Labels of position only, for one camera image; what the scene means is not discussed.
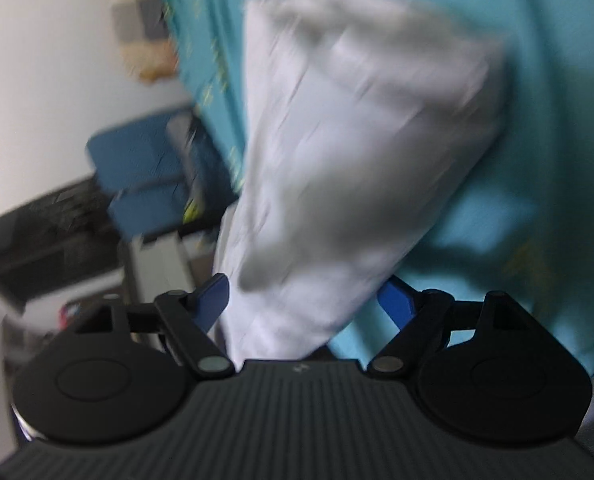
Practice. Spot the plaid pillow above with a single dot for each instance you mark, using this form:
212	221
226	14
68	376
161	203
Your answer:
142	25

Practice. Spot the grey cloth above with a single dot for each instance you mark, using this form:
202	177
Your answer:
182	150

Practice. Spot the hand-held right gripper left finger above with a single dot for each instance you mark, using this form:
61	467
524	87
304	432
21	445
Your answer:
212	300

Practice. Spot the white shirt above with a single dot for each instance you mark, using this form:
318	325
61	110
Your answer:
352	160

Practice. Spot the blue covered chair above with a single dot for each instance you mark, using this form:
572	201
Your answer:
132	150
152	210

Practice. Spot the teal printed bed sheet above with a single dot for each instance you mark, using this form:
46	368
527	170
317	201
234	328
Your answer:
552	110

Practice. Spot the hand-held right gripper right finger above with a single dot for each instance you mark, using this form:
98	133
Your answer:
397	300

